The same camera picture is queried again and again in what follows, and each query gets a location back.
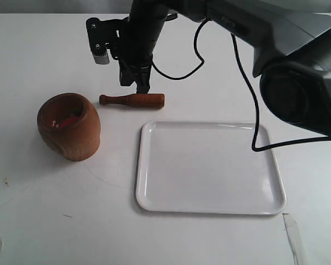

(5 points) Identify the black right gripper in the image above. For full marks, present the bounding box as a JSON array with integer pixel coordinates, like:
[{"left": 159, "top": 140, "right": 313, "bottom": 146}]
[{"left": 119, "top": 1, "right": 170, "bottom": 94}]

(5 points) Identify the dark wooden pestle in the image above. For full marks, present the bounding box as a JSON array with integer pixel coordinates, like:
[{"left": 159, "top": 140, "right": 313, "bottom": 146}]
[{"left": 99, "top": 94, "right": 165, "bottom": 109}]

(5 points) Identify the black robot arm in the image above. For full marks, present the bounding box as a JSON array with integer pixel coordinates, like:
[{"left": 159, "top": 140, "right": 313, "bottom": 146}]
[{"left": 118, "top": 1, "right": 331, "bottom": 140}]

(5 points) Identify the wooden mortar bowl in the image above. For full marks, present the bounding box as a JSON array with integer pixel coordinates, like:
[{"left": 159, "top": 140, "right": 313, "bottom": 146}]
[{"left": 37, "top": 93, "right": 101, "bottom": 161}]

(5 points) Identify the white rectangular plastic tray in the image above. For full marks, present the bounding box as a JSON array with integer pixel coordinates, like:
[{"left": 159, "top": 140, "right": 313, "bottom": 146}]
[{"left": 135, "top": 120, "right": 287, "bottom": 216}]

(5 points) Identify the clear tape strip right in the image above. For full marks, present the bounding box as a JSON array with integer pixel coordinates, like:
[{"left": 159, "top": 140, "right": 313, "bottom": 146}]
[{"left": 282, "top": 213, "right": 308, "bottom": 265}]

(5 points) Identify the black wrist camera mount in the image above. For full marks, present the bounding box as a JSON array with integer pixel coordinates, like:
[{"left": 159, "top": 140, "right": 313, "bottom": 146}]
[{"left": 86, "top": 17, "right": 128, "bottom": 65}]

